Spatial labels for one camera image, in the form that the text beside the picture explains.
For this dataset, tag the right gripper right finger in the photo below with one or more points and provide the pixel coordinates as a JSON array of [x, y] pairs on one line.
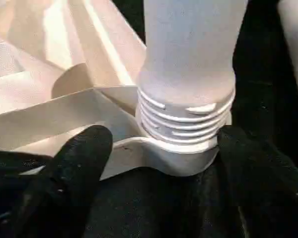
[[263, 188]]

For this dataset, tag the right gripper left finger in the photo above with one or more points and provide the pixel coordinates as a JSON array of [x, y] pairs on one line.
[[64, 188]]

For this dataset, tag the white plastic table top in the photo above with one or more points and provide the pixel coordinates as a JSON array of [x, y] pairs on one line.
[[52, 104]]

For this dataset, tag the black mat cover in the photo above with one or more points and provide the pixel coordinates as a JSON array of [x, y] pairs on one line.
[[263, 74]]

